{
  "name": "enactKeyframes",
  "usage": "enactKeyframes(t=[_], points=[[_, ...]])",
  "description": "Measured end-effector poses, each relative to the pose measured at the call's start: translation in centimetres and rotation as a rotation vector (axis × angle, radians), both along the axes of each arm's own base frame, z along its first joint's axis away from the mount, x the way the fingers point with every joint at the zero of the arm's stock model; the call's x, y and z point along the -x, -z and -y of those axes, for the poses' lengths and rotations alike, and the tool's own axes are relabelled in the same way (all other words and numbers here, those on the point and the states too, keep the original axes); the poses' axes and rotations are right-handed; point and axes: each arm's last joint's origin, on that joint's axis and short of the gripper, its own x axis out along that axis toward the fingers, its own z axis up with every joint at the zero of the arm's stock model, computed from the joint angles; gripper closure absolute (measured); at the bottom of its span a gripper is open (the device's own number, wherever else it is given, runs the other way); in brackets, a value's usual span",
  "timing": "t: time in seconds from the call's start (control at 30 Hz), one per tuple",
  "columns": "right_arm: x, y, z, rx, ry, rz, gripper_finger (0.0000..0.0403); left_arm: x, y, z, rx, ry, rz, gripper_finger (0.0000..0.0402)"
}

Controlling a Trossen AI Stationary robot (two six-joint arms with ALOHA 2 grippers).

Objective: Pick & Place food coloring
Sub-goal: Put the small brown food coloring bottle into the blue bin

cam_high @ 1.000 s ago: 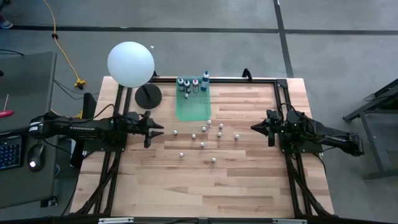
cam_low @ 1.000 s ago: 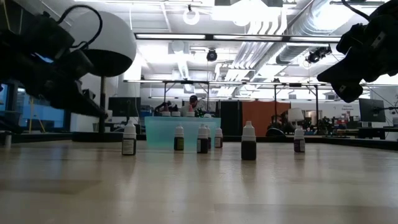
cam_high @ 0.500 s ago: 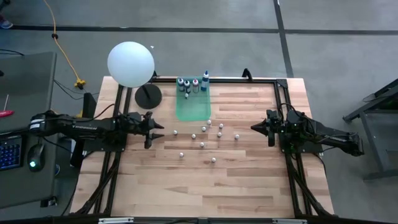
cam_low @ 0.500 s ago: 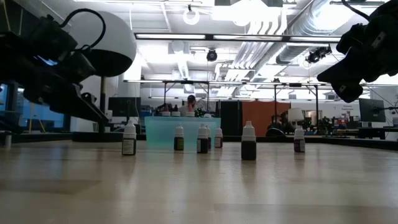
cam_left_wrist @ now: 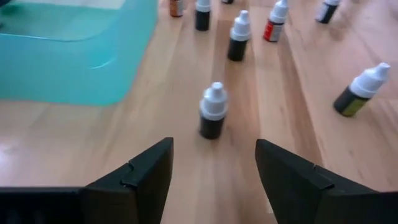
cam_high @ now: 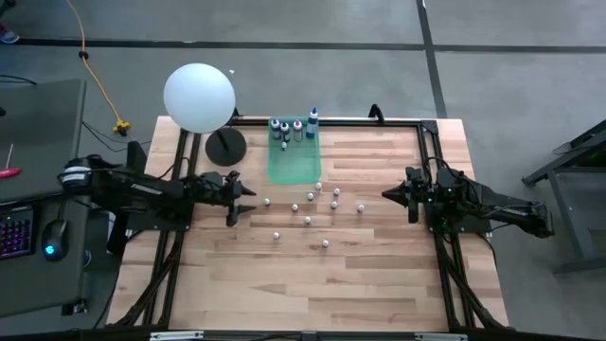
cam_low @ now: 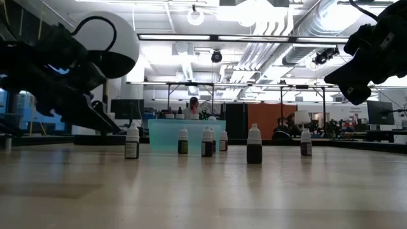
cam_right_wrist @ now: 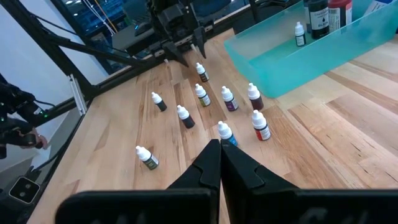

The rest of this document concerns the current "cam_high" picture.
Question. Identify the grey desk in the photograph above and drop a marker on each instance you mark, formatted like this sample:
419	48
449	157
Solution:
42	132

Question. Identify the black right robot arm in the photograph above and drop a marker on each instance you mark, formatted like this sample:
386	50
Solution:
492	203

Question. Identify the large black-tipped dye bottle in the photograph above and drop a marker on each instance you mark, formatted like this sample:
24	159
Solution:
285	133

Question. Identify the large purple-tipped dye bottle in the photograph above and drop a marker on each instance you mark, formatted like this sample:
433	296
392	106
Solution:
275	130

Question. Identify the white globe lamp black stand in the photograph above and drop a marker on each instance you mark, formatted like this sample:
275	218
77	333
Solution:
199	97

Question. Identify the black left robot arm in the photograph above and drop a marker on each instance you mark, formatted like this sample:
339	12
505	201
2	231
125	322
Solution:
142	192

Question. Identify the large pink-tipped dye bottle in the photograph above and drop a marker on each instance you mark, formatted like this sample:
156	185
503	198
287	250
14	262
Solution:
297	131

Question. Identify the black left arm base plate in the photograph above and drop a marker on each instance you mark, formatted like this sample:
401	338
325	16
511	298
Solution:
142	224

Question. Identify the black metal cart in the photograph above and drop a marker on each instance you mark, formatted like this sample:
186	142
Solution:
582	265

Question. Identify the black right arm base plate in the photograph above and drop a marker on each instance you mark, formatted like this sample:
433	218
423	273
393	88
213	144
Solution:
473	227

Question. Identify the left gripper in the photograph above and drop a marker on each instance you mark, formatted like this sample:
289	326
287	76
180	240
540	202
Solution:
222	192

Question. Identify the black frame hook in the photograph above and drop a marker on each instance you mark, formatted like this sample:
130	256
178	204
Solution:
236	113
376	113

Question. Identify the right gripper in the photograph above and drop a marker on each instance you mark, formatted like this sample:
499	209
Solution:
416	194

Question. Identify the silver metal bracket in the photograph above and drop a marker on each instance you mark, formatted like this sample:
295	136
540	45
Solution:
177	335
440	336

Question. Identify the person's shoe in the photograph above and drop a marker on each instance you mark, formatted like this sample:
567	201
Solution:
7	35

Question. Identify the translucent teal plastic bin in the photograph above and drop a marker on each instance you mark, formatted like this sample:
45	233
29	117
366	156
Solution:
296	166

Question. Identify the large blue-tipped dye bottle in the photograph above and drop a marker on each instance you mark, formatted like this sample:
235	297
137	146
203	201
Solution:
311	128

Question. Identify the black computer mouse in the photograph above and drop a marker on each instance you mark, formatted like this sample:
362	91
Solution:
54	237

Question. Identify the backlit computer keyboard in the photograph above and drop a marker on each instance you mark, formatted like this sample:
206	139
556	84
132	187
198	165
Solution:
16	234

